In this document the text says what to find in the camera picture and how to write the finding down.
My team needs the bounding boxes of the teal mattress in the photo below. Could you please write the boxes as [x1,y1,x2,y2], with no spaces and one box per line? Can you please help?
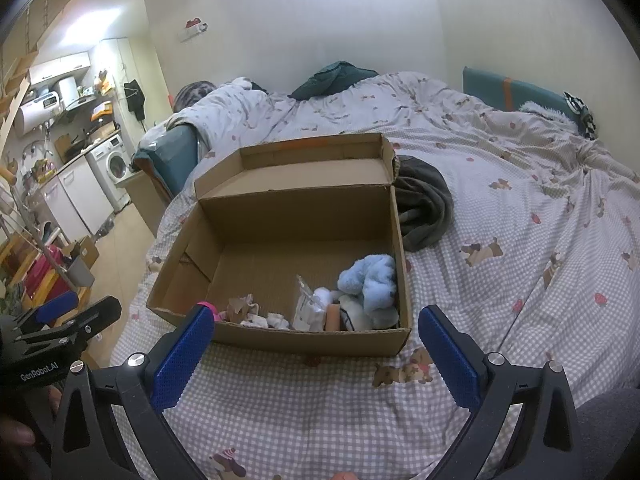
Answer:
[132,122,202,197]

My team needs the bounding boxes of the person's left hand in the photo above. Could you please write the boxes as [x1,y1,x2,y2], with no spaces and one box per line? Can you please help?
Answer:
[0,387,64,450]

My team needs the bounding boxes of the person's grey pants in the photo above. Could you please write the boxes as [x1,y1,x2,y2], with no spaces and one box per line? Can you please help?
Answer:
[575,386,640,480]

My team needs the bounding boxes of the white washing machine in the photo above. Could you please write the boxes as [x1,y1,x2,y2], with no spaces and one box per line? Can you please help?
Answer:
[85,133,132,214]

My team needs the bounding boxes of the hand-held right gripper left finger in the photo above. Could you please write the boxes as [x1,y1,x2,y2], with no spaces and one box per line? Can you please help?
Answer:
[50,304,216,480]

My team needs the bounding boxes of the dark teal cushion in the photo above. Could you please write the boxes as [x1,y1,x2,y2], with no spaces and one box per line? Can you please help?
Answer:
[289,61,382,101]

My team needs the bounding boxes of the white water heater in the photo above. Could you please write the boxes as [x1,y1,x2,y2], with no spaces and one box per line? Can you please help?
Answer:
[13,97,64,137]

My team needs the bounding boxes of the grey striped fluffy pillow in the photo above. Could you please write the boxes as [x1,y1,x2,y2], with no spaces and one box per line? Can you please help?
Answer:
[172,80,218,112]

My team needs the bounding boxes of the white grey patterned sock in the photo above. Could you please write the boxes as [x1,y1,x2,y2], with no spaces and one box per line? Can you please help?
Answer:
[239,311,291,331]

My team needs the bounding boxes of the grey bin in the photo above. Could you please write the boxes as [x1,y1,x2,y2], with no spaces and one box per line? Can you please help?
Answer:
[65,255,96,289]

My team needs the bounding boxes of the teal pillow with orange stripe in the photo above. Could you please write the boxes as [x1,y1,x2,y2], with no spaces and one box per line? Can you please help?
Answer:
[462,65,582,124]

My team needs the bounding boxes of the red white wall hook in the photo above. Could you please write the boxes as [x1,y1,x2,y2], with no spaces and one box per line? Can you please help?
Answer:
[178,18,210,41]

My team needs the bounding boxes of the light blue fluffy sock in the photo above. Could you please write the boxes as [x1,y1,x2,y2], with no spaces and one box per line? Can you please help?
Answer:
[337,254,400,314]

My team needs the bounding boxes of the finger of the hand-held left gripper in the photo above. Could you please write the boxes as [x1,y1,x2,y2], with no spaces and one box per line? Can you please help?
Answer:
[30,296,124,349]
[20,292,81,327]

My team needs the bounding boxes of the dark green cloth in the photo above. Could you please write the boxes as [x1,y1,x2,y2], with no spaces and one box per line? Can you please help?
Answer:
[395,156,455,253]

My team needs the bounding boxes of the brown cardboard box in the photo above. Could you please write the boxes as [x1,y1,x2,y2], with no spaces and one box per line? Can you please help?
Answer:
[146,133,413,358]

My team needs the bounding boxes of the small cardboard box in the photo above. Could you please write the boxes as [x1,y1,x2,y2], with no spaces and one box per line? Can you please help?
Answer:
[75,235,101,267]

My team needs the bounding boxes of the black white checked cloth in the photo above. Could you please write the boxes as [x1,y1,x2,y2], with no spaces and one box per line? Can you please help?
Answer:
[563,91,599,141]

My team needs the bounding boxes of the white fluffy sock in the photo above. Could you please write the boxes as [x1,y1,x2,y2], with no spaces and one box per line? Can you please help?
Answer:
[340,294,400,331]

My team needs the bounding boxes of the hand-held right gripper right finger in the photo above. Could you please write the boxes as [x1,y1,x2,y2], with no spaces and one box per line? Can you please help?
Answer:
[417,305,584,480]

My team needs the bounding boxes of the black hanging bag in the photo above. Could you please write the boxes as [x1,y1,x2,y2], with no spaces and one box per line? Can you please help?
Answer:
[123,78,147,121]

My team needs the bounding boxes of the clear plastic sock packet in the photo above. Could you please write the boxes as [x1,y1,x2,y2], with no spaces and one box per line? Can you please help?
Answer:
[292,274,334,332]

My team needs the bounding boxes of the red suitcase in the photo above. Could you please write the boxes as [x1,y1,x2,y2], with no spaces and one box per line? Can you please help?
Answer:
[22,244,77,307]

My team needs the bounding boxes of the beige sock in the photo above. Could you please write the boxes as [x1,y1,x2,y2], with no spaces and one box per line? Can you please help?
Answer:
[226,294,261,324]

